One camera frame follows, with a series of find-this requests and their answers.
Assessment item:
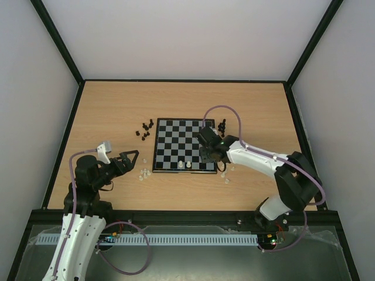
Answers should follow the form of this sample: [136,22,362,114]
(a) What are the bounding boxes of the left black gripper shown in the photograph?
[94,149,140,189]

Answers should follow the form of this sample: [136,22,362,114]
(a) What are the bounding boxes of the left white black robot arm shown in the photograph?
[44,149,139,280]

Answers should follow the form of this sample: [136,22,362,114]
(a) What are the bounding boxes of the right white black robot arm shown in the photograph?
[195,126,323,229]

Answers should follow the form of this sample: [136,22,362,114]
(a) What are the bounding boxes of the black white chess board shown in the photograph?
[152,118,217,174]

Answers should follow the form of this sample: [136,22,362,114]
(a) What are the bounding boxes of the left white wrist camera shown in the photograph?
[97,140,112,165]

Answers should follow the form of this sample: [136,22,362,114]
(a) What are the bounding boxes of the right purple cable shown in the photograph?
[202,105,326,252]

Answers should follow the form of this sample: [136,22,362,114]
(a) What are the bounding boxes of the purple cable loop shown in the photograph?
[96,221,151,276]

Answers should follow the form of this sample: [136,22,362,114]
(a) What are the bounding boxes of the grey slotted cable duct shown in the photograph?
[34,233,259,247]

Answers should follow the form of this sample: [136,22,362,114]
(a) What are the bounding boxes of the black aluminium frame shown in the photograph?
[8,1,359,280]

